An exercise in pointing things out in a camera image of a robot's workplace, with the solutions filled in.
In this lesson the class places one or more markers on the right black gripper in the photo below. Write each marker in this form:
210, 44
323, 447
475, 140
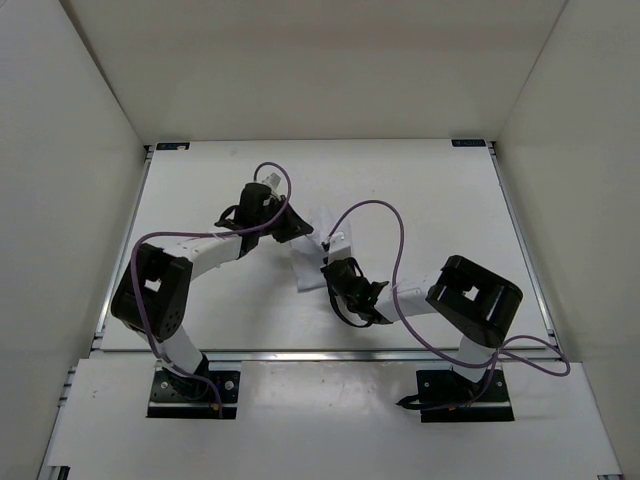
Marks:
331, 291

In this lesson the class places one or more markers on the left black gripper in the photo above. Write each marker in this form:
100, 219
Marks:
295, 226

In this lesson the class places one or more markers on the white skirt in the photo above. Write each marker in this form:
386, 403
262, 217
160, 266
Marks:
307, 253

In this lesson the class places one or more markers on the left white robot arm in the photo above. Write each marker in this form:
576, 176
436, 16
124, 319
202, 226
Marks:
152, 295

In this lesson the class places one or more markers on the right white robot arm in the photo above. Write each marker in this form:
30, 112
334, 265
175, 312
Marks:
480, 304

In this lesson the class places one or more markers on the left blue label sticker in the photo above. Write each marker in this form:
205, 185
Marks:
172, 146

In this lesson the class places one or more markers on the blue label sticker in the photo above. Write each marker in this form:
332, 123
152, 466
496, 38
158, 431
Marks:
468, 143
172, 146

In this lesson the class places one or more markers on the right blue label sticker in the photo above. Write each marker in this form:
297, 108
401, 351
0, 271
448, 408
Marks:
468, 143

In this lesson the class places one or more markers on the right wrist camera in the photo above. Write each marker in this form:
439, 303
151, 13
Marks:
338, 246

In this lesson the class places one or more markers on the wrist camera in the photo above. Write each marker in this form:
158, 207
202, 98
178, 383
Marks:
338, 246
272, 181

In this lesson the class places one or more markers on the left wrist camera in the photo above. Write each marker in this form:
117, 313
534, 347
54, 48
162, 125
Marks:
272, 181

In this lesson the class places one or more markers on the aluminium rail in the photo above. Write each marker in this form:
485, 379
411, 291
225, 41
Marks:
322, 355

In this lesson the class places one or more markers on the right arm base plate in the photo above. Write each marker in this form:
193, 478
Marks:
444, 396

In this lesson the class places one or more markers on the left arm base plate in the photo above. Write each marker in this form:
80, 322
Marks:
175, 397

